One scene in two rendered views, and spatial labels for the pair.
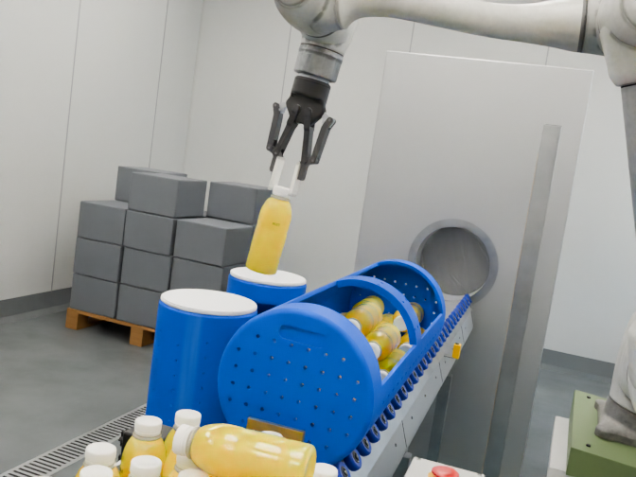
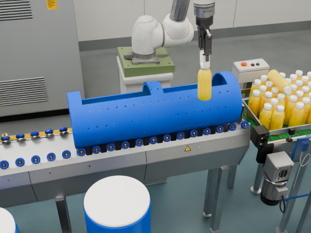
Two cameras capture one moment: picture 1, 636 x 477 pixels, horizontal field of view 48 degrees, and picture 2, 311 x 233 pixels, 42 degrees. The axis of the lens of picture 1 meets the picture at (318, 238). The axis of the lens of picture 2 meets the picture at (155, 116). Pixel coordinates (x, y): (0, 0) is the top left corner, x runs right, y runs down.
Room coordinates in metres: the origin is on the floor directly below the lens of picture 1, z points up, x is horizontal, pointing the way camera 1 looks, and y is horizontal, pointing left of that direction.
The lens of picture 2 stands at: (2.51, 1.33, 2.34)
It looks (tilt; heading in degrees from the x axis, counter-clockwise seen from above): 37 degrees down; 238
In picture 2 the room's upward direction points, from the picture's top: 1 degrees clockwise
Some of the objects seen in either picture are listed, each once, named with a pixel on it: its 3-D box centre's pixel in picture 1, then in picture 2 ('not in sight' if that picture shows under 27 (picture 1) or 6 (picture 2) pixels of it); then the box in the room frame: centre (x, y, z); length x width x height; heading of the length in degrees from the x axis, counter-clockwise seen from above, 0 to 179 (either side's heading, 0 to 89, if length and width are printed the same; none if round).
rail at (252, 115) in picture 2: not in sight; (249, 111); (1.07, 0.05, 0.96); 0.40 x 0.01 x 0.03; 73
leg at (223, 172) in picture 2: not in sight; (218, 200); (1.23, 0.07, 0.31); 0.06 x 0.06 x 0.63; 73
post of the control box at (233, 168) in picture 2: not in sight; (238, 137); (0.86, -0.19, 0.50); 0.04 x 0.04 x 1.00; 73
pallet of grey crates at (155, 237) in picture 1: (175, 256); not in sight; (5.26, 1.02, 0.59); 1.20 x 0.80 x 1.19; 71
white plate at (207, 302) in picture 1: (209, 301); (116, 199); (2.04, 0.28, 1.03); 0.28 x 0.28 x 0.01
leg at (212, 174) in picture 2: not in sight; (211, 185); (1.18, -0.06, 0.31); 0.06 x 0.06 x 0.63; 73
